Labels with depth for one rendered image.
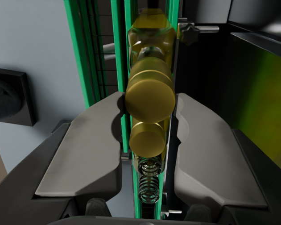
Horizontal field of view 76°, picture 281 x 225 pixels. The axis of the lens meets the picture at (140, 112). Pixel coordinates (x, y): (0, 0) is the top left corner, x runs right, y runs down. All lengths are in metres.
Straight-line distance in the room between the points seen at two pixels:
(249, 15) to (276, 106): 0.18
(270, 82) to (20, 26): 0.61
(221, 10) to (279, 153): 0.30
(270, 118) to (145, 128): 0.13
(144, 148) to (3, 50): 0.60
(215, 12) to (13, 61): 0.58
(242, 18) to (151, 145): 0.28
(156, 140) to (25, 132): 0.73
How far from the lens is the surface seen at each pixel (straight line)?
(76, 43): 0.35
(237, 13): 0.40
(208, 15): 0.42
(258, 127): 0.24
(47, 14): 0.61
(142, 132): 0.16
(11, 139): 0.93
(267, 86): 0.23
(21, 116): 0.77
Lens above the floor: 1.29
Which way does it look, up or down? 57 degrees down
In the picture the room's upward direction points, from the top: 174 degrees counter-clockwise
